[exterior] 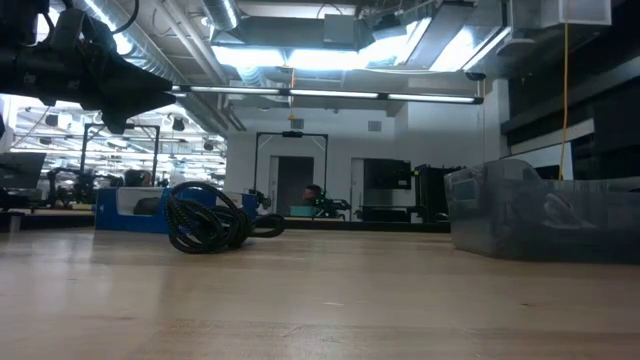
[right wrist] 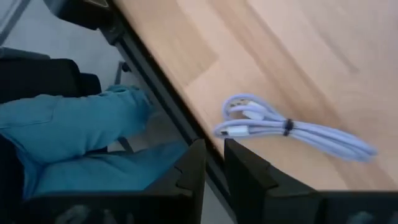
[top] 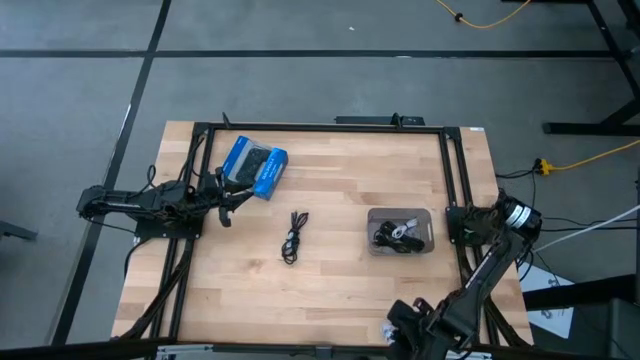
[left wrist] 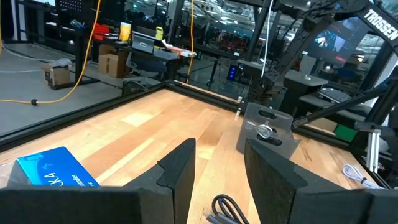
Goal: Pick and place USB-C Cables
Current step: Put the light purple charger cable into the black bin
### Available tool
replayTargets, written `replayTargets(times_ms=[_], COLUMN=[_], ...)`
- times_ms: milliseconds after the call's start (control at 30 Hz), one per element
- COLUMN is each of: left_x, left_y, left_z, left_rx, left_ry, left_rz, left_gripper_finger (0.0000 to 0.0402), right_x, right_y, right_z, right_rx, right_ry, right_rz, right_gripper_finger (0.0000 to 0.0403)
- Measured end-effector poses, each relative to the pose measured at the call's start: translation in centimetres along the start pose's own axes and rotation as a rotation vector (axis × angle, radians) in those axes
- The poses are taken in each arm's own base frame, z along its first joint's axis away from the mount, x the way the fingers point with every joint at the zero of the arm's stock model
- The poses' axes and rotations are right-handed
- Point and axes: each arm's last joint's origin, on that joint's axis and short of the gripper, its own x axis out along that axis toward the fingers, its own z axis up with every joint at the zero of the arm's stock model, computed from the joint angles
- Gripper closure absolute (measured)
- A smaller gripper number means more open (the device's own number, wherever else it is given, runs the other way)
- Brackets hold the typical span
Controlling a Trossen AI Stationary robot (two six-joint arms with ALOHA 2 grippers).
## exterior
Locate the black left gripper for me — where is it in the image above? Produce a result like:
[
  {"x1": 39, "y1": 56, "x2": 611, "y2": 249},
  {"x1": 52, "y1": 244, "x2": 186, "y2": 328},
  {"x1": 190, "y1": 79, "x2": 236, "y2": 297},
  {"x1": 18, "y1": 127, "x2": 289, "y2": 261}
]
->
[{"x1": 0, "y1": 29, "x2": 177, "y2": 135}]

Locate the person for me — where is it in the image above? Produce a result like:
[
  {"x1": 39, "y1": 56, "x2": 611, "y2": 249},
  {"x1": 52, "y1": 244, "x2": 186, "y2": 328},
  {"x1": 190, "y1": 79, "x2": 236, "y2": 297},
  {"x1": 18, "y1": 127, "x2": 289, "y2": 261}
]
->
[
  {"x1": 301, "y1": 183, "x2": 325, "y2": 207},
  {"x1": 123, "y1": 168, "x2": 153, "y2": 188}
]

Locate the blue cardboard box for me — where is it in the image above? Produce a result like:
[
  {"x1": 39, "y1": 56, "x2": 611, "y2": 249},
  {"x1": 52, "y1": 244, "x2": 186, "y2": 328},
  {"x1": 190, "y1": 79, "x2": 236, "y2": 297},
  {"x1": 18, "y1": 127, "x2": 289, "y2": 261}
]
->
[{"x1": 94, "y1": 185, "x2": 259, "y2": 236}]

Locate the dark computer monitor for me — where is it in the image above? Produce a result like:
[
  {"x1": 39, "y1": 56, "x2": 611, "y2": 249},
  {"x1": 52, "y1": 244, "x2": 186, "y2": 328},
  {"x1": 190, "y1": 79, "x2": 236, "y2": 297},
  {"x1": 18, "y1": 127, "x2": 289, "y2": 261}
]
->
[{"x1": 0, "y1": 151, "x2": 48, "y2": 191}]

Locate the long ceiling light fixture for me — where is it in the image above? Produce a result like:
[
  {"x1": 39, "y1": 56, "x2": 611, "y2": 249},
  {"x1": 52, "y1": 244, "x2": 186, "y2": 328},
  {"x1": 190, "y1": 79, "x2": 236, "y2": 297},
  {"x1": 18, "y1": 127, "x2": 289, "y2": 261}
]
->
[{"x1": 169, "y1": 83, "x2": 485, "y2": 106}]

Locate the black cabinet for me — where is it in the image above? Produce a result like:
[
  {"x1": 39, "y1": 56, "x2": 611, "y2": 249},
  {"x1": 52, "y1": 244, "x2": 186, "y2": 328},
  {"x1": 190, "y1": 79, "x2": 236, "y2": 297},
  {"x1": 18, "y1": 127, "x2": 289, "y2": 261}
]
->
[{"x1": 412, "y1": 163, "x2": 467, "y2": 224}]

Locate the clear plastic bin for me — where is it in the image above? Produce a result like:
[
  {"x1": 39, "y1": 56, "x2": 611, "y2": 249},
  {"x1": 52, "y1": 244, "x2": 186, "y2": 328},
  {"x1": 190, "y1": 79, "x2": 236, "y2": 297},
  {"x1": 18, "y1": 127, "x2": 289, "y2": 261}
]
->
[{"x1": 443, "y1": 158, "x2": 640, "y2": 265}]

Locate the black station frame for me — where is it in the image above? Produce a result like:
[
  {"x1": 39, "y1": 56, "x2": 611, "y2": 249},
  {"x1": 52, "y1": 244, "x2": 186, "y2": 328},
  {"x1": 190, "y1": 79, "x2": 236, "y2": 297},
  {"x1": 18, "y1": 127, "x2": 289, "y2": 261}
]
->
[
  {"x1": 79, "y1": 122, "x2": 162, "y2": 187},
  {"x1": 253, "y1": 130, "x2": 330, "y2": 195}
]

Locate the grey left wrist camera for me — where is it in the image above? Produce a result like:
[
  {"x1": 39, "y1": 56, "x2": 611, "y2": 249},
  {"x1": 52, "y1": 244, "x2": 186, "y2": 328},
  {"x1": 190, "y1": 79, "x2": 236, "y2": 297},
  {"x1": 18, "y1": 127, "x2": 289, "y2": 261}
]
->
[{"x1": 47, "y1": 6, "x2": 105, "y2": 54}]

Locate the black braided USB-C cable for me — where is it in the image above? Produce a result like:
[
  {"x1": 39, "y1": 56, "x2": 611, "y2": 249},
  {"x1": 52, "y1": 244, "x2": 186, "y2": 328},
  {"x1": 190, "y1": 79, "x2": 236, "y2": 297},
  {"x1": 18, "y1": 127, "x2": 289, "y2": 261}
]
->
[{"x1": 164, "y1": 180, "x2": 288, "y2": 255}]

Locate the dark wall screen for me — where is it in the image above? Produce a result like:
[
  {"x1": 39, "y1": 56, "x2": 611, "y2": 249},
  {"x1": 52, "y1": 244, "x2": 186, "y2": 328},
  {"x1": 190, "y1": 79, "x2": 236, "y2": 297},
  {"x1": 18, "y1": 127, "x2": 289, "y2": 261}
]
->
[{"x1": 362, "y1": 158, "x2": 413, "y2": 192}]

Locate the black aluminium table frame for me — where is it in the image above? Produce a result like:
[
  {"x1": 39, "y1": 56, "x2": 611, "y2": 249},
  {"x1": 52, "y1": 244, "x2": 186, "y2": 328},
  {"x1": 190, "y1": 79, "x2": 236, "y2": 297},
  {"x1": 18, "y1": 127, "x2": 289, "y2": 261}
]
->
[{"x1": 284, "y1": 217, "x2": 452, "y2": 234}]

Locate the yellow hanging cord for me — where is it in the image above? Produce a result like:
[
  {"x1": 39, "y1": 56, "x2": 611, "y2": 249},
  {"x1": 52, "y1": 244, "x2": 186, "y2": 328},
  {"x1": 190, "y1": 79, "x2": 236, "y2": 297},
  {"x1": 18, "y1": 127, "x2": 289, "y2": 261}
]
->
[{"x1": 558, "y1": 22, "x2": 572, "y2": 182}]

